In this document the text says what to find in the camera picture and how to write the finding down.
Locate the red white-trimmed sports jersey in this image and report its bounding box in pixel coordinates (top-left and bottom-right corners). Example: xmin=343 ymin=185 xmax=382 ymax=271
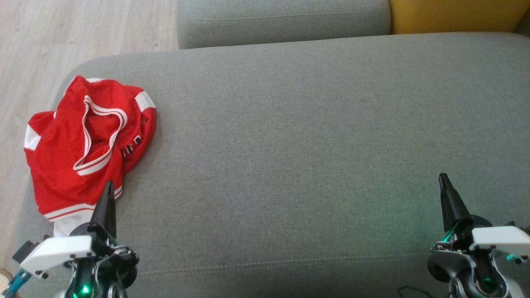
xmin=24 ymin=75 xmax=157 ymax=238

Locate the cream perforated laundry basket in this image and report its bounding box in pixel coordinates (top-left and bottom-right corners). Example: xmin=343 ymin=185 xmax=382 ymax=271
xmin=0 ymin=268 xmax=14 ymax=298

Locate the thin black cable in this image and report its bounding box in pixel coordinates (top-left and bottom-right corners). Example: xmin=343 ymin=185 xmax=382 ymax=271
xmin=397 ymin=286 xmax=434 ymax=298

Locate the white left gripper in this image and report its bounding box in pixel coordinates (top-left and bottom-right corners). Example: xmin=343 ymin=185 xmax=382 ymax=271
xmin=21 ymin=181 xmax=121 ymax=275

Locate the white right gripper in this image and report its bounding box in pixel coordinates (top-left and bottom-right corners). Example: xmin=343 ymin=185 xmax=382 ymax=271
xmin=438 ymin=173 xmax=530 ymax=257

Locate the wide yellow sofa backrest cushion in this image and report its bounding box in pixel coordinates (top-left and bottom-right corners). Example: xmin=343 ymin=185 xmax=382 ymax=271
xmin=389 ymin=0 xmax=530 ymax=35

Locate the grey sofa seat cushion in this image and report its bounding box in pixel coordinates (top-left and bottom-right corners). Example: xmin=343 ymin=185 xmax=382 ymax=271
xmin=177 ymin=0 xmax=392 ymax=50

